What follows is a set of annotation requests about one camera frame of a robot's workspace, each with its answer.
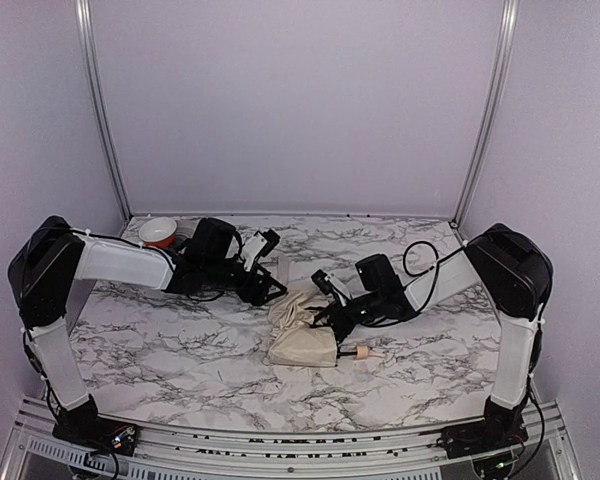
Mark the cream and black umbrella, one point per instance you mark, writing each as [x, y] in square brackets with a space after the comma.
[299, 338]

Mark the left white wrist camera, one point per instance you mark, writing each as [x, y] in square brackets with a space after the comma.
[257, 247]

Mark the left aluminium frame post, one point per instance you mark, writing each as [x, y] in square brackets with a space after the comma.
[92, 70]

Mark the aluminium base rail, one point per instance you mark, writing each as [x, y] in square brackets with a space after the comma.
[172, 452]

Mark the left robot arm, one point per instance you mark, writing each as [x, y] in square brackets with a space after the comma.
[41, 275]

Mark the aluminium frame post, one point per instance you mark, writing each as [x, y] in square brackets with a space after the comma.
[92, 70]
[495, 91]

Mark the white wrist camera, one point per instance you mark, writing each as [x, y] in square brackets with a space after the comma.
[329, 284]
[257, 247]

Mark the orange bowl white inside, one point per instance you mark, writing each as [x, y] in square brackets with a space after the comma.
[158, 232]

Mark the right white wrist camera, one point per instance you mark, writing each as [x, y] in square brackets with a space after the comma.
[329, 284]

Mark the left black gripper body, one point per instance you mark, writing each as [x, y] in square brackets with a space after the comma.
[255, 286]

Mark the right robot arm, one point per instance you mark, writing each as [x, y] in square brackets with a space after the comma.
[507, 272]

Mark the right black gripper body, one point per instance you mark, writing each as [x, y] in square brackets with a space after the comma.
[341, 314]

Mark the right aluminium frame post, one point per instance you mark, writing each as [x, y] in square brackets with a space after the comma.
[495, 91]

